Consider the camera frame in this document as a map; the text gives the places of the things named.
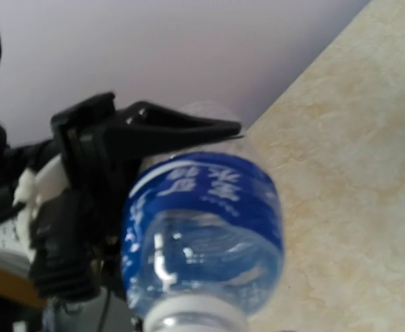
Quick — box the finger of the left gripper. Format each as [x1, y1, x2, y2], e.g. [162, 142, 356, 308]
[108, 101, 242, 162]

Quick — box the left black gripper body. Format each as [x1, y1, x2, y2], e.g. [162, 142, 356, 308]
[29, 92, 141, 301]

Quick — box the blue label water bottle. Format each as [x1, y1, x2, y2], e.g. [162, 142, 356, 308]
[120, 102, 285, 331]

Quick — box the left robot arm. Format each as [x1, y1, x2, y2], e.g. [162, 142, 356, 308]
[0, 92, 242, 302]

